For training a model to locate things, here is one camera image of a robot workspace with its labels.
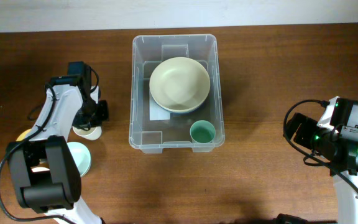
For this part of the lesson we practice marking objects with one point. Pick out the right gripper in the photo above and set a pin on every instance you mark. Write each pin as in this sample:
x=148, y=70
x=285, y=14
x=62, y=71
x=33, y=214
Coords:
x=308, y=124

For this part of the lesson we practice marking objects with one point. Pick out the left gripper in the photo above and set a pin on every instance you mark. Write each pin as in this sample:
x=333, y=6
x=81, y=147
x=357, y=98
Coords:
x=82, y=122

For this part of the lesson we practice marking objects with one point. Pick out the cream cup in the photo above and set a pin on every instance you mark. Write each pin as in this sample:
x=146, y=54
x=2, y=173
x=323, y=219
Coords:
x=92, y=134

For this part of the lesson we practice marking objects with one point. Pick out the light green bowl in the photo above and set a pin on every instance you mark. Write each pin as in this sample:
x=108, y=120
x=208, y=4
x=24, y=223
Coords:
x=81, y=156

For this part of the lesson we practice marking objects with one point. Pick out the yellow bowl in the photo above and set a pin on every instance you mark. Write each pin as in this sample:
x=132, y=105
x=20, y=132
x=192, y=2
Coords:
x=23, y=135

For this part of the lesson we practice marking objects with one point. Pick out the beige bowl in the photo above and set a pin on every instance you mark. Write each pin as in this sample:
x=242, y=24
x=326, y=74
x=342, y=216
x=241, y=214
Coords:
x=179, y=83

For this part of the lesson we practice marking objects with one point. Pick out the green cup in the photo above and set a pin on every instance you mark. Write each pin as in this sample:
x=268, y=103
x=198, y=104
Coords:
x=202, y=131

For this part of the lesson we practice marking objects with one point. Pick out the dark blue plate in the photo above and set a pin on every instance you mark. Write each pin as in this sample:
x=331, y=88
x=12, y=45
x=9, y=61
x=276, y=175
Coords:
x=179, y=111

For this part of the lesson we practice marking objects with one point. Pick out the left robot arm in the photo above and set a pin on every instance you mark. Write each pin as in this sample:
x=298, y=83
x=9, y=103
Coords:
x=44, y=175

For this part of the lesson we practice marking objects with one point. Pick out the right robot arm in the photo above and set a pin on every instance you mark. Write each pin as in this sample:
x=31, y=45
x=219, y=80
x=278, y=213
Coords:
x=344, y=171

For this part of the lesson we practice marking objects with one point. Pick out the white label in bin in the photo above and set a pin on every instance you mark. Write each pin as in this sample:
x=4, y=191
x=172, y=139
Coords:
x=156, y=112

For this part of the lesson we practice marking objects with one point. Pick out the white bowl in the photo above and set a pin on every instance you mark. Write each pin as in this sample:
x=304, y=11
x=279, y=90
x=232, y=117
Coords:
x=39, y=169

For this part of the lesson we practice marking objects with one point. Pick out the clear plastic storage bin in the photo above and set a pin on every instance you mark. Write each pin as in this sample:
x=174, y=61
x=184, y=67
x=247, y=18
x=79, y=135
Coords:
x=152, y=137

